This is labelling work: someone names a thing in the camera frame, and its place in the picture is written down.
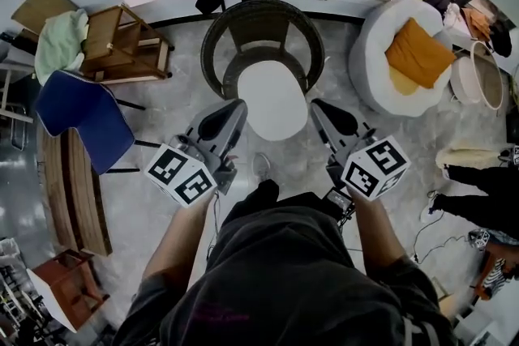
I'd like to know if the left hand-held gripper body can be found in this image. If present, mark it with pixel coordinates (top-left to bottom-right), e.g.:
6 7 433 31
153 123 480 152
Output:
144 131 240 209

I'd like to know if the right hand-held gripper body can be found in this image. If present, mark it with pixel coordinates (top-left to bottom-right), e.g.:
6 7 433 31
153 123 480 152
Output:
326 128 411 203

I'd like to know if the dark wicker chair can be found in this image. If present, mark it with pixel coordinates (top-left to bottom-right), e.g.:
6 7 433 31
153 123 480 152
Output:
200 0 326 105

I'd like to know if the person's right forearm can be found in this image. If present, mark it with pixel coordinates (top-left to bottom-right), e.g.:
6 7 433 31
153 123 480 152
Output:
347 188 409 276

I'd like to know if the person's left forearm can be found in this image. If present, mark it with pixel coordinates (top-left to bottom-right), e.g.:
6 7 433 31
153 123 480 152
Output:
141 190 218 288

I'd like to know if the white round armchair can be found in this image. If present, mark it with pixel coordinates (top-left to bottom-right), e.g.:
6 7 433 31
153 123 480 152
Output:
348 0 455 118

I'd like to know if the blue fabric chair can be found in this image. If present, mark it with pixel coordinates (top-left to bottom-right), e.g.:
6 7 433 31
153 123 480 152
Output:
34 69 161 175

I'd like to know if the person's grey shoe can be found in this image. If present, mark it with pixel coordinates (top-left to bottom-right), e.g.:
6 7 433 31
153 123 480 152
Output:
251 152 272 183

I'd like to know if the small black electronics box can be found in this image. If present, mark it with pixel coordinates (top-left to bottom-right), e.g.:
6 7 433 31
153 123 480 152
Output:
324 186 354 218

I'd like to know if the yellow pillow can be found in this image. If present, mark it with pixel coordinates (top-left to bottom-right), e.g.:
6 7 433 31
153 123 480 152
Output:
388 66 421 96

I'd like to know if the person's black trouser leg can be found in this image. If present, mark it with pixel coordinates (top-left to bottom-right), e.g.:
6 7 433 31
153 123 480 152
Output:
225 178 281 216

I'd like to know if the beige furry rug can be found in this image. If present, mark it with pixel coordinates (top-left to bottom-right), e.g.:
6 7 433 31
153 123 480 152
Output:
435 139 508 180

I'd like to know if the orange pillow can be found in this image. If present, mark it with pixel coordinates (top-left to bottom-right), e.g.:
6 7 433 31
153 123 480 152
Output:
384 17 458 89

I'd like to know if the curved wooden bench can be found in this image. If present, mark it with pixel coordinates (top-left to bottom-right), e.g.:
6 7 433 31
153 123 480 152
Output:
36 125 114 257

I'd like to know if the beige round basket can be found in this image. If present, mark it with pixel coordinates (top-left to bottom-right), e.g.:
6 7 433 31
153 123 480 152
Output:
450 40 506 111

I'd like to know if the person's dark grey shirt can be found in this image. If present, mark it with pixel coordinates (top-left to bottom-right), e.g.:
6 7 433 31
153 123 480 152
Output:
111 190 461 346

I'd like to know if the red-brown stool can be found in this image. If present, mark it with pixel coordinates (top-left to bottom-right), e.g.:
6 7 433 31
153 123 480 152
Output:
26 249 110 333

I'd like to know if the zebra striped cloth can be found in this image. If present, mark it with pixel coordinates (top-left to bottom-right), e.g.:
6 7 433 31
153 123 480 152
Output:
480 257 510 301

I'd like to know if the orange cloth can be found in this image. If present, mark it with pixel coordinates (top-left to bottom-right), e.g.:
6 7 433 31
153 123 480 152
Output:
461 6 492 41

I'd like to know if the pale green cloth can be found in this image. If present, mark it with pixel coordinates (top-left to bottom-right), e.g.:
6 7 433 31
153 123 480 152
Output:
34 8 90 86

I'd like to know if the black bag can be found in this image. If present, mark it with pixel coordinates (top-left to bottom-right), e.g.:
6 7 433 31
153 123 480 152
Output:
488 18 514 58

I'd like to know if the brown cardboard sheet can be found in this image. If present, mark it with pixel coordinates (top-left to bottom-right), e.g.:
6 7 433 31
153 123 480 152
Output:
11 0 80 38

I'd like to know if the metal frame table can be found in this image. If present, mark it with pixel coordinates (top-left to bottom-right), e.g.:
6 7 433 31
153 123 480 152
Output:
0 60 36 151

